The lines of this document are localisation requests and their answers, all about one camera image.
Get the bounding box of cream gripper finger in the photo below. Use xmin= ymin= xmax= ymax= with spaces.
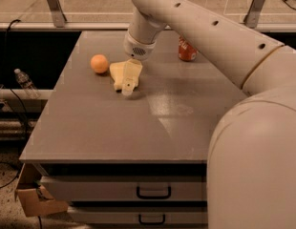
xmin=122 ymin=59 xmax=142 ymax=96

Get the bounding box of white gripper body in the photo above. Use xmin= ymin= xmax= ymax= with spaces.
xmin=123 ymin=32 xmax=156 ymax=61

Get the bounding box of yellow sponge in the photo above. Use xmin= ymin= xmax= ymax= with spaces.
xmin=110 ymin=61 xmax=126 ymax=91

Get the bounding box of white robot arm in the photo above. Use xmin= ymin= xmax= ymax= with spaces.
xmin=124 ymin=0 xmax=296 ymax=229

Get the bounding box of orange fruit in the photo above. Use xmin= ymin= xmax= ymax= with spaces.
xmin=90 ymin=54 xmax=109 ymax=73

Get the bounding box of red cola can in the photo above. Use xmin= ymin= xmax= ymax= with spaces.
xmin=179 ymin=37 xmax=197 ymax=62

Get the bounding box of grey drawer cabinet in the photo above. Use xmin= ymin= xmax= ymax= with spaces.
xmin=21 ymin=31 xmax=243 ymax=229

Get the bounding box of clear plastic water bottle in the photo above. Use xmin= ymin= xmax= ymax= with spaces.
xmin=14 ymin=69 xmax=40 ymax=99

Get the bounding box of cardboard box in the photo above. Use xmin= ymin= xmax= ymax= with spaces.
xmin=15 ymin=164 xmax=68 ymax=217

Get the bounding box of left metal railing bracket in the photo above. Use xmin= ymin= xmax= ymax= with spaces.
xmin=46 ymin=0 xmax=67 ymax=28

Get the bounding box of metal railing bracket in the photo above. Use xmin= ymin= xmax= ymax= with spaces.
xmin=46 ymin=0 xmax=67 ymax=28
xmin=243 ymin=0 xmax=265 ymax=29

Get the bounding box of right metal railing bracket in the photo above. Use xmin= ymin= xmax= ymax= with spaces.
xmin=243 ymin=0 xmax=265 ymax=29

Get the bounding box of upper black drawer handle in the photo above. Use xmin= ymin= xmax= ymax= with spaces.
xmin=136 ymin=186 xmax=172 ymax=199

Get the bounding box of black drawer handle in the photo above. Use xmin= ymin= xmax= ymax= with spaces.
xmin=136 ymin=186 xmax=172 ymax=199
xmin=137 ymin=214 xmax=166 ymax=226

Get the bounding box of black cable left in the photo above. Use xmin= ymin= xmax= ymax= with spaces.
xmin=0 ymin=18 xmax=32 ymax=138

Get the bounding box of lower black drawer handle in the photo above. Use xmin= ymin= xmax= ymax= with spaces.
xmin=137 ymin=214 xmax=166 ymax=226

